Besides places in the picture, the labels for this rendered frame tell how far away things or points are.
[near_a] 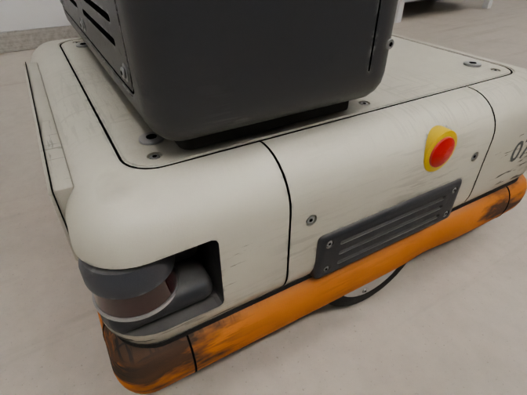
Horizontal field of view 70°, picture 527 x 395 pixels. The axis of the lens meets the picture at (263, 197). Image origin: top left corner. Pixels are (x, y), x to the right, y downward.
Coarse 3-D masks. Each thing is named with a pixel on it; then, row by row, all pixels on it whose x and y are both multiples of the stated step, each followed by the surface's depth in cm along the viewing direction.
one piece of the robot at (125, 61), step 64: (64, 0) 57; (128, 0) 24; (192, 0) 24; (256, 0) 27; (320, 0) 29; (384, 0) 32; (128, 64) 29; (192, 64) 27; (256, 64) 29; (320, 64) 32; (384, 64) 37; (192, 128) 29; (256, 128) 36
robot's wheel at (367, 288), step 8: (392, 272) 54; (376, 280) 52; (384, 280) 54; (360, 288) 51; (368, 288) 53; (376, 288) 54; (344, 296) 50; (352, 296) 51; (360, 296) 53; (368, 296) 54; (336, 304) 50; (344, 304) 52; (352, 304) 53
